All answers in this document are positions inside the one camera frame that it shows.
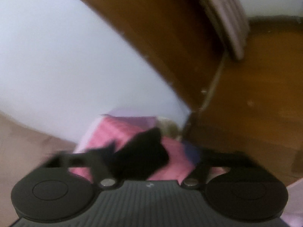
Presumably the black printed small shirt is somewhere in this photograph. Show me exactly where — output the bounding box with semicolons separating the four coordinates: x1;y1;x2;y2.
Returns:
92;128;169;181

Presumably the pink checked bed sheet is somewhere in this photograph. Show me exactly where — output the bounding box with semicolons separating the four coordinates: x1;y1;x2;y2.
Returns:
74;111;200;183

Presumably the brown wooden door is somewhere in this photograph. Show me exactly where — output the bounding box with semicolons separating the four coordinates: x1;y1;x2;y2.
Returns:
81;0;302;185

